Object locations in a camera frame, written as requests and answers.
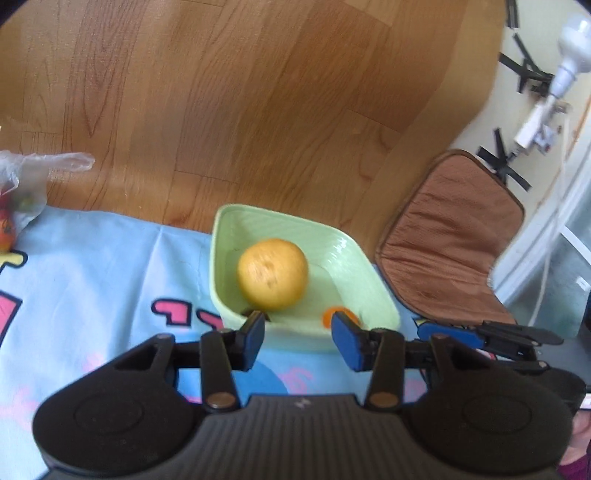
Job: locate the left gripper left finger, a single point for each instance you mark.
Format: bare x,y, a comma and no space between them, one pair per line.
221,353

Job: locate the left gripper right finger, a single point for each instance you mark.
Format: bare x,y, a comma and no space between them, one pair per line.
379,351

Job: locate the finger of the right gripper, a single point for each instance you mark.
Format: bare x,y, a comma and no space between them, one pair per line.
534,334
467,336

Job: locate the small orange tomato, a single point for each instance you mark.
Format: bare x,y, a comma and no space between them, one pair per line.
339,314

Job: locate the light green fruit bowl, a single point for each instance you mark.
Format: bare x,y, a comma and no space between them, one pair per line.
340,275

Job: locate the brown seat cushion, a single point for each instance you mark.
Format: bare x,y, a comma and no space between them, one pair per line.
440,250

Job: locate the large yellow pear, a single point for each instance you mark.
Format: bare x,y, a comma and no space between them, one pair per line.
273,274

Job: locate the blue cartoon pig tablecloth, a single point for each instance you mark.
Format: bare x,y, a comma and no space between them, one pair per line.
89,287

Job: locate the wooden panel backboard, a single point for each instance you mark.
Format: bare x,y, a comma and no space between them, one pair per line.
331,110

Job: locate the clear plastic fruit bag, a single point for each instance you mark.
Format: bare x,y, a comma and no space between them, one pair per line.
24,187

